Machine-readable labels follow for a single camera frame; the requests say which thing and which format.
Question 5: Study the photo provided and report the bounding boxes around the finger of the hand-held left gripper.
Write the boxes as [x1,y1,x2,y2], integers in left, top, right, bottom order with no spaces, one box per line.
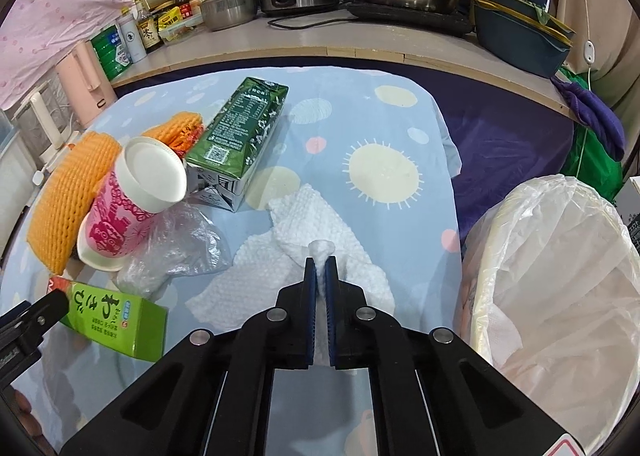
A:
[0,291,70,375]

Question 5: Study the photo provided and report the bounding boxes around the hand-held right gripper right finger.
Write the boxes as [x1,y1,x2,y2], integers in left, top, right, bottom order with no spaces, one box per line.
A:
[324,256,587,456]

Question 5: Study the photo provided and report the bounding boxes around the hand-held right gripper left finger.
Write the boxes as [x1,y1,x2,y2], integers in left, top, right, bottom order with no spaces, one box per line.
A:
[59,257,317,456]

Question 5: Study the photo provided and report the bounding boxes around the white paper towel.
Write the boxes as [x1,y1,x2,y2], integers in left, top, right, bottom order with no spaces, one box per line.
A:
[186,183,396,324]

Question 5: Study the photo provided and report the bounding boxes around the light green drink box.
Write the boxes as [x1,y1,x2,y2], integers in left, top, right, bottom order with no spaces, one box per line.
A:
[50,276,168,363]

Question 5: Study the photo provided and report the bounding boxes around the orange foam fruit net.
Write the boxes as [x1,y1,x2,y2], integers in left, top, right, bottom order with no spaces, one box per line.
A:
[27,131,123,274]
[142,110,205,159]

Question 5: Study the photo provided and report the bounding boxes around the pink patterned paper cup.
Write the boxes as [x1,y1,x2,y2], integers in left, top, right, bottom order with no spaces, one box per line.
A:
[77,137,188,272]

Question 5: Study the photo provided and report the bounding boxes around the clear plastic bag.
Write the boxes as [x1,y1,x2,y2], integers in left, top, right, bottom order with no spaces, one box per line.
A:
[114,201,233,297]

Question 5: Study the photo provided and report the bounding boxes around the cream trash bin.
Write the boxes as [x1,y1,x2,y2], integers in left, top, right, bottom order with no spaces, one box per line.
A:
[452,186,640,456]

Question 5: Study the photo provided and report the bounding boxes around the dark green milk carton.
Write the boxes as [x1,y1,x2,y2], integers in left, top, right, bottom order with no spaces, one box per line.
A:
[184,77,290,213]

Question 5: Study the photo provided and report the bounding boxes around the blue planet print tablecloth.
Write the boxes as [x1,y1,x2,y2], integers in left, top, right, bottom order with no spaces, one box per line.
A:
[0,67,463,456]

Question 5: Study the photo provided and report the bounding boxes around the white glass electric kettle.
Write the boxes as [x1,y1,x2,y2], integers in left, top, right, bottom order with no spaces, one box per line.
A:
[12,86,76,174]

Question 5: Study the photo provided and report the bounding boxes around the dark purple sheet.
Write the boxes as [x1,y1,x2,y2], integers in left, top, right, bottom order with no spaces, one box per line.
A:
[112,67,576,243]

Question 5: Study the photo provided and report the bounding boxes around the pink electric kettle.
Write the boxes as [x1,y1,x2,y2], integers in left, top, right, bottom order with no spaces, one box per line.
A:
[55,41,118,129]

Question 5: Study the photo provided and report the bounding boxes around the green and white tin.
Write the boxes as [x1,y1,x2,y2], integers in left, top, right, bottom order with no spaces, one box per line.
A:
[90,25,132,82]

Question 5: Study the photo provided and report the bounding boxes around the clear food container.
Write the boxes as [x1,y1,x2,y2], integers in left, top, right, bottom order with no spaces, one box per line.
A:
[160,21,206,43]

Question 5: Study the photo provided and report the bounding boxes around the black induction cooker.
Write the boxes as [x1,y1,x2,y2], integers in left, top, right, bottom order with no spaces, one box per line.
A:
[345,1,473,34]

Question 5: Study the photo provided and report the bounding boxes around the white tea canister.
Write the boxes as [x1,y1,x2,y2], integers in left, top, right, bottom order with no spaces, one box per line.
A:
[120,13,147,64]

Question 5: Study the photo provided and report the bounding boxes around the green plastic bag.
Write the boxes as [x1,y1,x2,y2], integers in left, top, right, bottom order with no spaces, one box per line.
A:
[560,66,626,202]

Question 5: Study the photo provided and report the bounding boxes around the small steel pot glass lid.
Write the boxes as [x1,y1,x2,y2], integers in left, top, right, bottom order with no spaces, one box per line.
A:
[200,0,258,32]

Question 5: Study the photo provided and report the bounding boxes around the soy sauce bottle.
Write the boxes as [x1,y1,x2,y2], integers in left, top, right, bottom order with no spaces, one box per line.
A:
[136,6,161,49]

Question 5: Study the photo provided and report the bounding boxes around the yellow seasoning packet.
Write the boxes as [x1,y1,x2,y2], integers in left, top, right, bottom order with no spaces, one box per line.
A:
[157,6,182,32]

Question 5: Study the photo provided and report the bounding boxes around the large teal plastic basin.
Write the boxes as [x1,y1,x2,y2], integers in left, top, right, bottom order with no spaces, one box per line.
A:
[472,11,571,79]

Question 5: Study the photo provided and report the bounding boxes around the purple towel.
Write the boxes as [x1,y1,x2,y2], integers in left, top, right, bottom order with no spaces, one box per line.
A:
[550,76,626,162]

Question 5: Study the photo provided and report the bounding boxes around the teal basin with yellow rim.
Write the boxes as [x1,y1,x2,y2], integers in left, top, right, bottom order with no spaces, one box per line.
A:
[470,0,576,44]

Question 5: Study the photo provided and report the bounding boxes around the beige curtain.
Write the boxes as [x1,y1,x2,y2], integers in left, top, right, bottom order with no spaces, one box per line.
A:
[530,0,640,137]

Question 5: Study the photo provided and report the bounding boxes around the black power cable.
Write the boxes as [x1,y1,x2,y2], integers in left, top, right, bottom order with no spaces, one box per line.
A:
[267,13,351,30]

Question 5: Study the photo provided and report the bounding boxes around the white cable with switch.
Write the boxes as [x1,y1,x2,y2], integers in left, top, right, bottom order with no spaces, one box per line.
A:
[570,0,598,177]

